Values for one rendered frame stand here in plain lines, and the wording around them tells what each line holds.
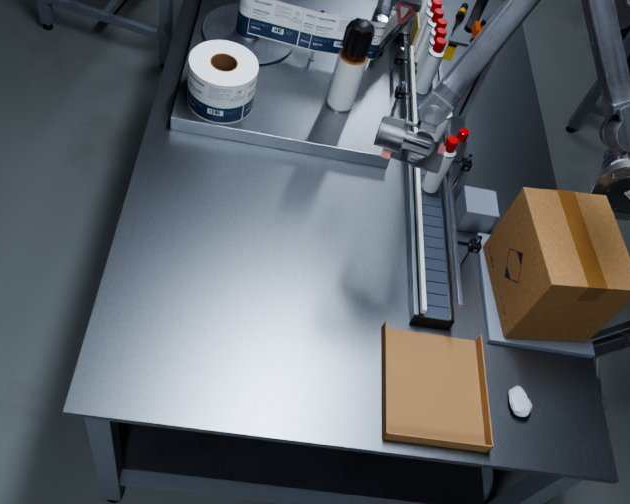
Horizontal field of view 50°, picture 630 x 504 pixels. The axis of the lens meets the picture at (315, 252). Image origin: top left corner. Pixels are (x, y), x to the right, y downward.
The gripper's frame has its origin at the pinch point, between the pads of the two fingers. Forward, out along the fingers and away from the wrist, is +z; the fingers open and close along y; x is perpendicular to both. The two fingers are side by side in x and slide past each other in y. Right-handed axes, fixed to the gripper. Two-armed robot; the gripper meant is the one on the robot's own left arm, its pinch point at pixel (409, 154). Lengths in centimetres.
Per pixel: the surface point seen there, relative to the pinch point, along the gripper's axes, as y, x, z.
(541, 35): -81, -132, 261
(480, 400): -35, 53, 1
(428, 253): -15.0, 21.6, 20.6
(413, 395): -18, 56, -2
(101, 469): 54, 106, 19
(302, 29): 40, -35, 52
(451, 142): -11.7, -9.1, 19.3
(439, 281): -19.2, 28.0, 15.5
